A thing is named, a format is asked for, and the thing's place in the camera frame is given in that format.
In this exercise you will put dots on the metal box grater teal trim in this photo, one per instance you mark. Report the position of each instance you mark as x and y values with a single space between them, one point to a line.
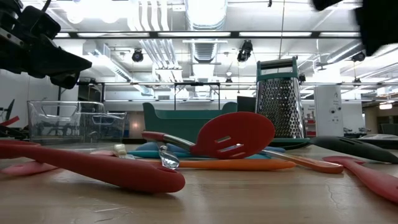
280 105

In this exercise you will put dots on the red silicone spatula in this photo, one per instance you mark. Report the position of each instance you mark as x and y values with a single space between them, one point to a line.
373 179

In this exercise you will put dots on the teal plastic bin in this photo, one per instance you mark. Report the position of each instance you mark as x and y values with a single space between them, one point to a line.
180 123

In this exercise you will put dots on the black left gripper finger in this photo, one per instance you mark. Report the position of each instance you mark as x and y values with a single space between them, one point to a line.
65 81
62 63

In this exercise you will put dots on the large red silicone spoon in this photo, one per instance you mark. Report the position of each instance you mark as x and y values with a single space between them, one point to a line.
109 169

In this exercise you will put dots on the black box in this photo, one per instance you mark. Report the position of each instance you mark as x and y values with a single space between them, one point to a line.
245 104

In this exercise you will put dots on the blue silicone spoon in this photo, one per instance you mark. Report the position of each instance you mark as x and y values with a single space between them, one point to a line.
149 147

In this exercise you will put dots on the cyan small spatula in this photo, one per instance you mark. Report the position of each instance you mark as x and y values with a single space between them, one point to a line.
146 154

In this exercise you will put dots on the orange small spatula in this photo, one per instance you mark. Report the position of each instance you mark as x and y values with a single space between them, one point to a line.
233 164

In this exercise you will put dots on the cream knife clear sheath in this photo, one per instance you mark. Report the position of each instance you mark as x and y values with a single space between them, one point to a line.
169 158

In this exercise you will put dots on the black overhead frame beam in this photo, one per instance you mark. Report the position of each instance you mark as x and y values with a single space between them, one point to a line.
192 34

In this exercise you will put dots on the white pillar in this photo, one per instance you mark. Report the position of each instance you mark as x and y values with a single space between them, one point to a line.
328 109

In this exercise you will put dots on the black ceiling spotlight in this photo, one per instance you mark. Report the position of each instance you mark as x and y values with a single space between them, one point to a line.
137 56
245 51
359 56

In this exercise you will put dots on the black slotted spoon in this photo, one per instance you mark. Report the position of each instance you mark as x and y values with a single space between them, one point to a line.
357 149

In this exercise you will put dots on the clear plastic container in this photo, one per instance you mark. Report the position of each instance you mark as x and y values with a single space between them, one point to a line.
74 124

